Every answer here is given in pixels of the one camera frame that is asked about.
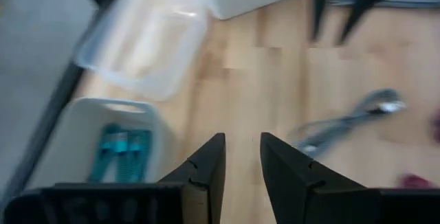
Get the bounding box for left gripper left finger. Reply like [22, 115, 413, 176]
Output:
[156, 133, 227, 224]

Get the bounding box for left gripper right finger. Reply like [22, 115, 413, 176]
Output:
[259, 132, 381, 224]

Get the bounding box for teal utensils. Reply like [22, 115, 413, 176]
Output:
[115, 129, 154, 183]

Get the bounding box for clear plastic bin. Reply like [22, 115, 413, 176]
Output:
[74, 0, 210, 102]

